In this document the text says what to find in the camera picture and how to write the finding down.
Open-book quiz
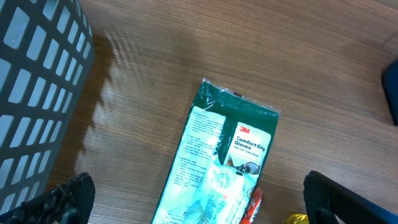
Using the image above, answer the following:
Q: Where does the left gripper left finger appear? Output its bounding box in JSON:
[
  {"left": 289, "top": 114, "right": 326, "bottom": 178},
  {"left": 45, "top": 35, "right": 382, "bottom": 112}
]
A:
[{"left": 1, "top": 172, "right": 95, "bottom": 224}]

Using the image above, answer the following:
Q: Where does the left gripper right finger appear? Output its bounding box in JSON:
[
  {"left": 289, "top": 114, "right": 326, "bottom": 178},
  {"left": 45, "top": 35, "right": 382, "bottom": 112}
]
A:
[{"left": 303, "top": 170, "right": 397, "bottom": 224}]

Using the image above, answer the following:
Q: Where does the small yellow bottle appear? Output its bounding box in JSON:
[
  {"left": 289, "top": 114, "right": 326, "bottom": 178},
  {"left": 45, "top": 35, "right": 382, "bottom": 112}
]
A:
[{"left": 286, "top": 213, "right": 309, "bottom": 224}]

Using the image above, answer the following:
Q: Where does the red white tube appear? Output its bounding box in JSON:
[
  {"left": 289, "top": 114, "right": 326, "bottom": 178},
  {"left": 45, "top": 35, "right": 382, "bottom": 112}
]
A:
[{"left": 240, "top": 187, "right": 262, "bottom": 224}]

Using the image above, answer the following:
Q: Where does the green package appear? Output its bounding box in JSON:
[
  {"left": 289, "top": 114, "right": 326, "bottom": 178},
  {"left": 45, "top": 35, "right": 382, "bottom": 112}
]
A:
[{"left": 152, "top": 79, "right": 280, "bottom": 223}]

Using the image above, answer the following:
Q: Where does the blue object at edge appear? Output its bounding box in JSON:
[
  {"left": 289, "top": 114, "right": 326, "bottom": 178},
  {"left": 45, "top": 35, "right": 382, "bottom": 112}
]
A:
[{"left": 381, "top": 59, "right": 398, "bottom": 126}]

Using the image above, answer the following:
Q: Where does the dark grey mesh basket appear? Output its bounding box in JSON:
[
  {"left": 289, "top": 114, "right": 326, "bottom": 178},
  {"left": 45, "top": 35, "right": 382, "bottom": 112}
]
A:
[{"left": 1, "top": 0, "right": 95, "bottom": 213}]

